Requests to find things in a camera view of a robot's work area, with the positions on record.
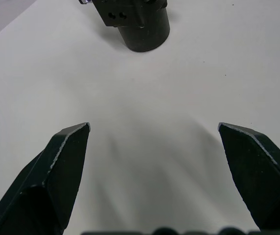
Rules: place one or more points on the black gripper body workpiece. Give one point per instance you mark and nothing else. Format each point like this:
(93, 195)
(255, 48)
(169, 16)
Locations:
(144, 34)

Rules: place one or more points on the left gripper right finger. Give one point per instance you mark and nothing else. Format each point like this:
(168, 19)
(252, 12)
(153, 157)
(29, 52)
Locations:
(260, 176)

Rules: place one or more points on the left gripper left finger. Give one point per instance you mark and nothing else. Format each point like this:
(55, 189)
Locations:
(44, 186)

